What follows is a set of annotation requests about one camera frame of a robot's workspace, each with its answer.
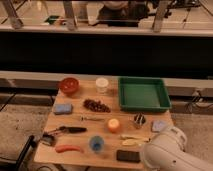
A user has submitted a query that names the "blue sponge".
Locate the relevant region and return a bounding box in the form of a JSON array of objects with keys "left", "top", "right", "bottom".
[{"left": 53, "top": 104, "right": 72, "bottom": 115}]

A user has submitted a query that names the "dark grape bunch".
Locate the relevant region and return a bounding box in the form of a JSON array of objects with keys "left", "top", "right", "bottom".
[{"left": 83, "top": 99, "right": 111, "bottom": 113}]

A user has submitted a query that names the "white cup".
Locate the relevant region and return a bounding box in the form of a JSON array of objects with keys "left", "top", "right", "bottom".
[{"left": 95, "top": 77, "right": 109, "bottom": 93}]

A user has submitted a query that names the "yellow banana peel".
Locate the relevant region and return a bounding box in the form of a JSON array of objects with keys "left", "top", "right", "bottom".
[{"left": 120, "top": 134, "right": 150, "bottom": 146}]

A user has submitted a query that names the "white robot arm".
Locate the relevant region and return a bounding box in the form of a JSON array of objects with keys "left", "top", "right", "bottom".
[{"left": 140, "top": 126, "right": 213, "bottom": 171}]

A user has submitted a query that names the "green plastic tray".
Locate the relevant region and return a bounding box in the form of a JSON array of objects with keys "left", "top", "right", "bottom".
[{"left": 118, "top": 77, "right": 171, "bottom": 113}]

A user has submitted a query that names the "person in background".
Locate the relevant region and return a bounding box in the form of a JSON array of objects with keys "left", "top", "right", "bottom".
[{"left": 97, "top": 1, "right": 149, "bottom": 27}]

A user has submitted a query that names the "orange fruit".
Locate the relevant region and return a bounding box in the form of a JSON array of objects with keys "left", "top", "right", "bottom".
[{"left": 107, "top": 118, "right": 120, "bottom": 133}]

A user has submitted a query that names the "red sausage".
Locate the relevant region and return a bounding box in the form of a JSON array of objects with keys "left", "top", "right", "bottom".
[{"left": 55, "top": 145, "right": 84, "bottom": 153}]

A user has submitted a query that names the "small black peeler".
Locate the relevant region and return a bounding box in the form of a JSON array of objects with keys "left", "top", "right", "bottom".
[{"left": 41, "top": 134, "right": 56, "bottom": 146}]

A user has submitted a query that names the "black chair frame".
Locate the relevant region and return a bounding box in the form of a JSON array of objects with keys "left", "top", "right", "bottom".
[{"left": 0, "top": 135, "right": 37, "bottom": 171}]

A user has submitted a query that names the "red bowl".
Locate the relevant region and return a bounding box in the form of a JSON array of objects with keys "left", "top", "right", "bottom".
[{"left": 59, "top": 77, "right": 79, "bottom": 96}]

